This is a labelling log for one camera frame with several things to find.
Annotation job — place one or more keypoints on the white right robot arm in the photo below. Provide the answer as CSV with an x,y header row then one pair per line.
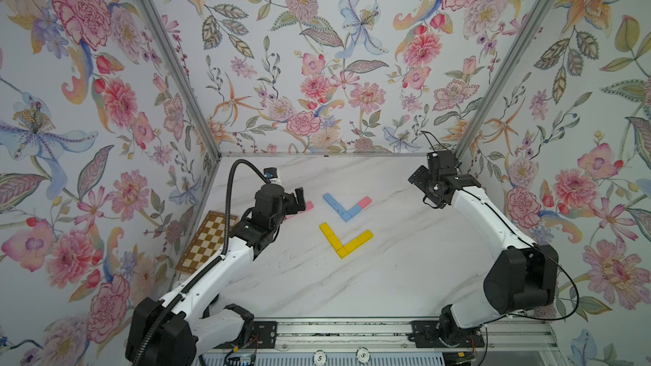
x,y
523,275

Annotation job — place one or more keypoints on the light blue long block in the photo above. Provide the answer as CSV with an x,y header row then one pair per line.
x,y
333,203

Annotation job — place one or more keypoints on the wooden chessboard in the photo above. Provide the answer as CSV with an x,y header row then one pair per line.
x,y
207,241

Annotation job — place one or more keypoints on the yellow rectangular block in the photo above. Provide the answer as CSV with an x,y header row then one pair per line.
x,y
335,243

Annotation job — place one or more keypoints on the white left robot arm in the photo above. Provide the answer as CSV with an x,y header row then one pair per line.
x,y
173,330

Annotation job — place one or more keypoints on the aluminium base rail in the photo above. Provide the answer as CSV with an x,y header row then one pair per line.
x,y
394,335

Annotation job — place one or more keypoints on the pink rectangular block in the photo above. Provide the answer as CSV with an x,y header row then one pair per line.
x,y
308,206

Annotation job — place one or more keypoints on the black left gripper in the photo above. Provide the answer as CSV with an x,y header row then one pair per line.
x,y
289,199

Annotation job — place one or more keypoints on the aluminium frame post left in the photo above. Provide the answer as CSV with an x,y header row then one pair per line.
x,y
168,54

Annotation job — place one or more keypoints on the small yellow cube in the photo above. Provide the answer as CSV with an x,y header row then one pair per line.
x,y
342,252

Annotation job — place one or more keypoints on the aluminium frame post right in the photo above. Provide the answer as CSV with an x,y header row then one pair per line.
x,y
539,11

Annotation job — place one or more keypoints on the yellow angled block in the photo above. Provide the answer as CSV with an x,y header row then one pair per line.
x,y
353,245

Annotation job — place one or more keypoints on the aluminium frame post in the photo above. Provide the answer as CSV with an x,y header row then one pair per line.
x,y
168,54
539,11

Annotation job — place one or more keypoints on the small blue cube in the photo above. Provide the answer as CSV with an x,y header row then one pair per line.
x,y
345,215

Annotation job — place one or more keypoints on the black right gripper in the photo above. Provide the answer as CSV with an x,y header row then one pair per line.
x,y
423,180

